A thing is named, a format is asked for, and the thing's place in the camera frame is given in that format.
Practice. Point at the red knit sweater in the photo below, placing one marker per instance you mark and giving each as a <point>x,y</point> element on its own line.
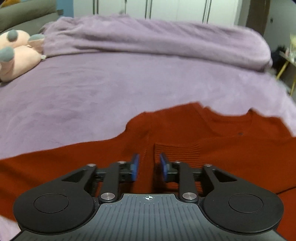
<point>258,149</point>

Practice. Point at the purple bed sheet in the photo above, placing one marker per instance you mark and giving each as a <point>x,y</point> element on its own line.
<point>74,99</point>

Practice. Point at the black clothing heap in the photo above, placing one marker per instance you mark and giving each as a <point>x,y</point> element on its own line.
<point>278,61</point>

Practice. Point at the white wardrobe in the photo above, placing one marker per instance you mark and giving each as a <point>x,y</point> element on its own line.
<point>219,12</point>

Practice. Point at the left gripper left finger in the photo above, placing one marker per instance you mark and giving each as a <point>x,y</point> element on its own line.
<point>70,201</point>

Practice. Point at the purple rumpled blanket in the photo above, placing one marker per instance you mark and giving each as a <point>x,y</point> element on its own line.
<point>237,46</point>

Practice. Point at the grey green headboard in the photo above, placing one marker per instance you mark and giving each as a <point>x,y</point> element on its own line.
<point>29,16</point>

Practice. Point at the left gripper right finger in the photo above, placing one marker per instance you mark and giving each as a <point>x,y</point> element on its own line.
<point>229,202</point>

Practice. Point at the pink plush toy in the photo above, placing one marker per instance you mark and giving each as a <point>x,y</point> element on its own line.
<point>20,53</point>

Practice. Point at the white bouquet on table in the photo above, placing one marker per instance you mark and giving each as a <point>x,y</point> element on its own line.
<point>291,51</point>

